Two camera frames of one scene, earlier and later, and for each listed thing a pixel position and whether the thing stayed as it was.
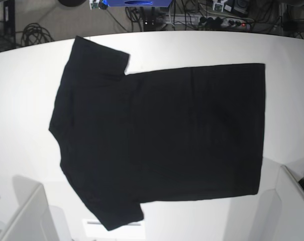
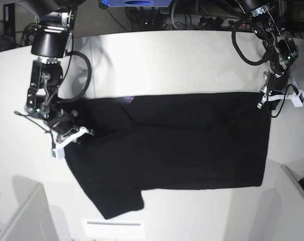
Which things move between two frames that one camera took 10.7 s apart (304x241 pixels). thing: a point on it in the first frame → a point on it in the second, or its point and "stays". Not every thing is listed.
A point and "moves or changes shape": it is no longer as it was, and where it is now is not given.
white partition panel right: x=285 y=214 stays
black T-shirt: x=170 y=135 moves or changes shape
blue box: x=117 y=3 stays
